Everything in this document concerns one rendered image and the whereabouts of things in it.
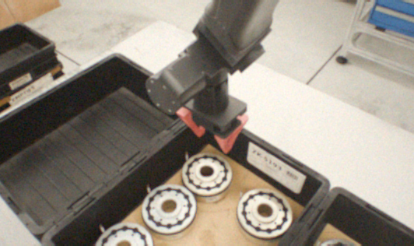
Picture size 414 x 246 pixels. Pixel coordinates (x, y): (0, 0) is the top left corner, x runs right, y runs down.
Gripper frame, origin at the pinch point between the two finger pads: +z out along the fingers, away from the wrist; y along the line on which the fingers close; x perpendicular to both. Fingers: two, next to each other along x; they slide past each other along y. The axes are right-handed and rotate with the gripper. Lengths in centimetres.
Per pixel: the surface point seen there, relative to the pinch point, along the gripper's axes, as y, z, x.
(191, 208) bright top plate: 1.5, 10.1, -9.1
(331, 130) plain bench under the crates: 7, 27, 42
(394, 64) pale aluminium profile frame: -6, 86, 174
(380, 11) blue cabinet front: -24, 56, 175
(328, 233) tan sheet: 23.2, 14.8, 4.9
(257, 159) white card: 5.3, 8.4, 6.8
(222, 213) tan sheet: 5.6, 13.5, -4.8
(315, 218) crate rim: 21.0, 5.5, 0.7
